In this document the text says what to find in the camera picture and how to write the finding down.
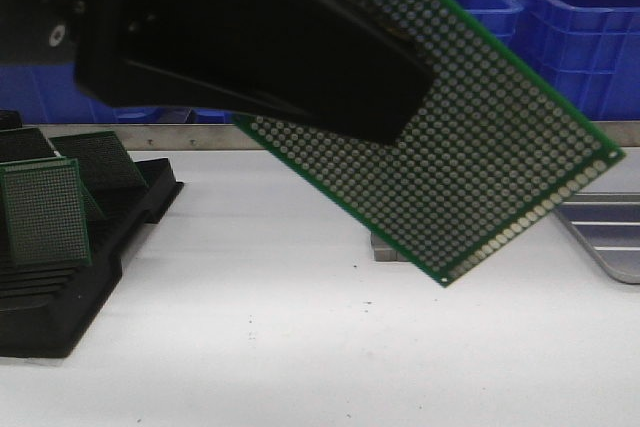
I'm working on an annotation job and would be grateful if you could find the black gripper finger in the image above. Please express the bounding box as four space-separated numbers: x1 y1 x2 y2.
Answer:
75 0 436 144

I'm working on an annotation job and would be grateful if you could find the green perfboard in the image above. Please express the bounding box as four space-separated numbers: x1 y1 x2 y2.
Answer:
50 131 147 193
0 127 56 163
1 157 92 267
234 0 624 286

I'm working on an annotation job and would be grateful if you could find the black slotted board rack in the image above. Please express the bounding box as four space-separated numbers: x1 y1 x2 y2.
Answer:
0 110 185 360

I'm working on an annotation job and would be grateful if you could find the silver metal tray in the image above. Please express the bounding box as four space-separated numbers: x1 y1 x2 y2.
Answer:
555 192 639 285

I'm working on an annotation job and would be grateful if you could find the blue crate left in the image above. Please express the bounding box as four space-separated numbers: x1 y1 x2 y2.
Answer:
0 64 194 126

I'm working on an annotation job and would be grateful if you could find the green perfboard front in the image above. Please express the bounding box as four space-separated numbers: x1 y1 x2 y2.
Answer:
1 157 92 267

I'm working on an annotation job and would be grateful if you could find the grey split clamp block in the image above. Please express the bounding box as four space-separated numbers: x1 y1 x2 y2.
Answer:
370 233 407 262

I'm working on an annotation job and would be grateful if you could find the blue crate right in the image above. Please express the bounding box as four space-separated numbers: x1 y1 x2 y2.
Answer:
511 0 639 121

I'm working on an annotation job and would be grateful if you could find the steel table edge rail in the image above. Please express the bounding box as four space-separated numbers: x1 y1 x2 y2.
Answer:
22 120 640 152

